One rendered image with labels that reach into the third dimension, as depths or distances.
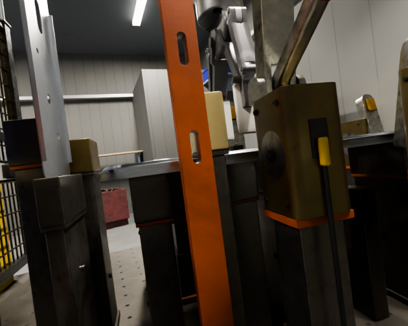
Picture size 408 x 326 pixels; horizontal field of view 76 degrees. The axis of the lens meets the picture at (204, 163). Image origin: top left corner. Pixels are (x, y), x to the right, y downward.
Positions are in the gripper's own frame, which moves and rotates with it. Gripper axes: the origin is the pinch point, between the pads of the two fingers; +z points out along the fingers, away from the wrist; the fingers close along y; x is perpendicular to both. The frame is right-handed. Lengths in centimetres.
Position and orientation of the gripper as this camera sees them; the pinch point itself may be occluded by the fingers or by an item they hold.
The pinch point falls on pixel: (234, 123)
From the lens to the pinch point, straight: 42.4
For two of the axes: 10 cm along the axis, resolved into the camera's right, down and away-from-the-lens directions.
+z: 1.3, 9.9, 0.1
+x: -9.7, 1.3, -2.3
